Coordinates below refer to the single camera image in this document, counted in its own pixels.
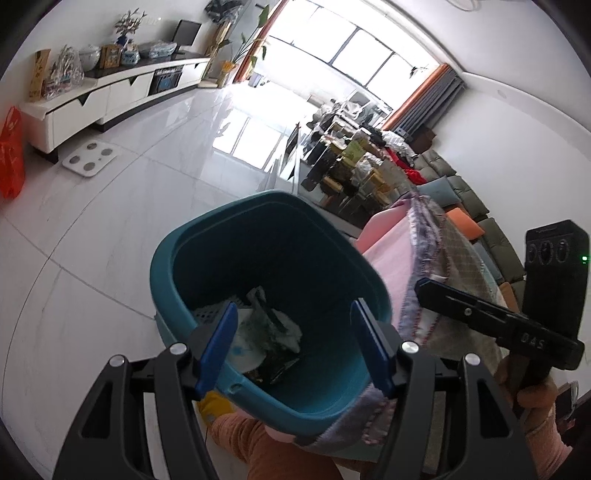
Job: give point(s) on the orange cushion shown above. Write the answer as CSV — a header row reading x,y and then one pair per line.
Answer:
x,y
465,224

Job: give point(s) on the grey blue cushion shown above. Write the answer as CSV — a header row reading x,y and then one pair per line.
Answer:
x,y
441,191

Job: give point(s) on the orange grey curtain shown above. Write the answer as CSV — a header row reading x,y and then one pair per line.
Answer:
x,y
426,106

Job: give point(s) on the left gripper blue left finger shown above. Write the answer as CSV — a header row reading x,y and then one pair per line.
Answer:
x,y
212,344

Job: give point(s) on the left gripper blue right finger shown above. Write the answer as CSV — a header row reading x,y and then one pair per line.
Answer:
x,y
378,342

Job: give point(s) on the white bathroom scale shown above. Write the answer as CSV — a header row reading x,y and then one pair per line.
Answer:
x,y
91,158

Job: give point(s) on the cluttered coffee table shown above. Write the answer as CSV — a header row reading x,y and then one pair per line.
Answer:
x,y
351,168

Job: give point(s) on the small black monitor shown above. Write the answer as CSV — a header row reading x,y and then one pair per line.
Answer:
x,y
185,33

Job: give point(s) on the white tv cabinet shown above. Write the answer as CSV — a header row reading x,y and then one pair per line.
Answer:
x,y
107,97

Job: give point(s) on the patterned table cloth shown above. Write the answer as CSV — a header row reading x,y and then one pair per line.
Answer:
x,y
435,279

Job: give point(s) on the large window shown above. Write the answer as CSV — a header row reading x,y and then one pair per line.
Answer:
x,y
345,51

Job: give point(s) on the teal plastic trash bin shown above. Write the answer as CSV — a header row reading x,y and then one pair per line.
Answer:
x,y
306,269

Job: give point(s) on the orange plastic bag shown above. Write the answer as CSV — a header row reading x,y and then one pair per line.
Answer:
x,y
12,169

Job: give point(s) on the pink sleeve right forearm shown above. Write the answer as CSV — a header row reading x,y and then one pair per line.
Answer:
x,y
548,450

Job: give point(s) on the green grey sectional sofa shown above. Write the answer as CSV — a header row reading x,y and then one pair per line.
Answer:
x,y
494,248

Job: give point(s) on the person's right hand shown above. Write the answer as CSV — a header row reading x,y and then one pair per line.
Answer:
x,y
537,399

